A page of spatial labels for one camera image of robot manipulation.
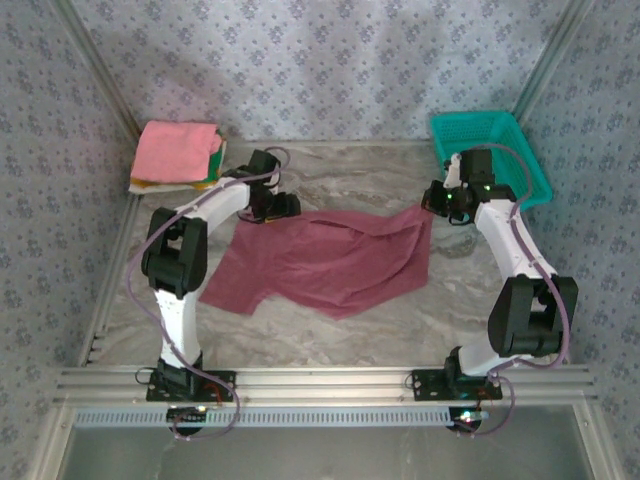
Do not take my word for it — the grey slotted cable duct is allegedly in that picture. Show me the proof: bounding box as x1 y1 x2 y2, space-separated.
73 405 484 429

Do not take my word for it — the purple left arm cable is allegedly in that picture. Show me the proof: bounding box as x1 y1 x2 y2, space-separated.
127 146 292 441

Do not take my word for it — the grey metal panel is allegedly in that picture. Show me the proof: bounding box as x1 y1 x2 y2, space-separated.
59 404 596 480

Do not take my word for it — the aluminium side rail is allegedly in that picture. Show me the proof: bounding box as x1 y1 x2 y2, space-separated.
78 194 144 369

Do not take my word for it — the pink folded t-shirt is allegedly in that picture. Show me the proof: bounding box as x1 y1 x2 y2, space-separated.
131 119 224 184

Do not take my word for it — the teal plastic basket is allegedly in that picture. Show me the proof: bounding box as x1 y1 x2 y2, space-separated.
429 110 554 206

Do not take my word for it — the aluminium frame post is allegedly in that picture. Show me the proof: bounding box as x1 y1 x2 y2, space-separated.
49 0 144 146
514 0 599 126

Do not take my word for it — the green folded t-shirt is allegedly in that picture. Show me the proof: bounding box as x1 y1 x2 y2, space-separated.
207 130 226 181

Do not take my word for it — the yellow folded t-shirt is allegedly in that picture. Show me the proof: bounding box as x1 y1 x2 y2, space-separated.
130 175 221 194

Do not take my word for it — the maroon t-shirt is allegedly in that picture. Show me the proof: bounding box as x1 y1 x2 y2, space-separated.
198 202 434 321

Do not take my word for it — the small black controller board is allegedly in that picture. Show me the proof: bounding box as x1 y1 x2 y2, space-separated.
448 407 489 434
166 405 210 435

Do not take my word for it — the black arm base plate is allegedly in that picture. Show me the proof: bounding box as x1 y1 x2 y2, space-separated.
146 369 237 403
411 368 503 402

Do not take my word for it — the aluminium mounting rail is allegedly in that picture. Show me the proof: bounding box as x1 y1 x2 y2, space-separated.
52 364 599 406

